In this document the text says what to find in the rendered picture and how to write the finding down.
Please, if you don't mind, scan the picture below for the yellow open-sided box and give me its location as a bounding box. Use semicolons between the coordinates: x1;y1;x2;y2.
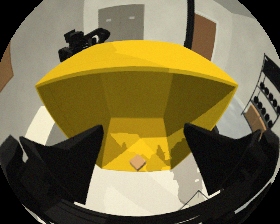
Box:
35;40;238;172

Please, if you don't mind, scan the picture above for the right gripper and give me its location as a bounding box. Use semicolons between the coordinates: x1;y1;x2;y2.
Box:
58;37;97;62

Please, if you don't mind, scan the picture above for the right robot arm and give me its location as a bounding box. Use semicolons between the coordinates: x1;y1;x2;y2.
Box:
64;28;110;48

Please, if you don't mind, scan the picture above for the black square outline on floor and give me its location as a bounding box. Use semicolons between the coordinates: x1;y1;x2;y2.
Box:
178;189;209;210

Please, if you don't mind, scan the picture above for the small brown wooden block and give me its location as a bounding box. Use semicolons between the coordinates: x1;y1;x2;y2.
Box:
129;154;146;172

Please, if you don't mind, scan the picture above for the cream box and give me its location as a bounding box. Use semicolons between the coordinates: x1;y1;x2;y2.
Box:
25;106;68;146

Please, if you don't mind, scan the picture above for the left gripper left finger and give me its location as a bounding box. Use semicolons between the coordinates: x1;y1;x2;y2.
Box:
19;125;104;205

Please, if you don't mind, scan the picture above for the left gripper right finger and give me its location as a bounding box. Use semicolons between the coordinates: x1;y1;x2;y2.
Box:
183;123;261;196

